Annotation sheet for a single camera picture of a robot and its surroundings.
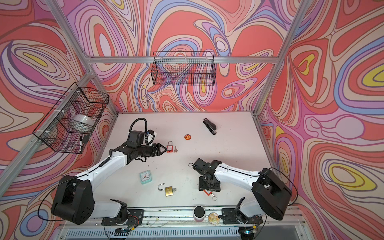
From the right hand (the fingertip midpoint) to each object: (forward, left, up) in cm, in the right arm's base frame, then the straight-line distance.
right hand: (207, 192), depth 81 cm
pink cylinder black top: (-10, +5, +5) cm, 13 cm away
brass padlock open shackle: (+1, +22, +1) cm, 22 cm away
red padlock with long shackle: (-3, -3, -1) cm, 4 cm away
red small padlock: (+28, +23, +1) cm, 36 cm away
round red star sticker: (+38, +11, +1) cm, 39 cm away
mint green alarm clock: (+9, +35, +3) cm, 36 cm away
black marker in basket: (+17, +62, +26) cm, 69 cm away
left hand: (+21, +24, +12) cm, 34 cm away
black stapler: (+45, -6, +3) cm, 45 cm away
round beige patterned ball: (-12, -2, 0) cm, 13 cm away
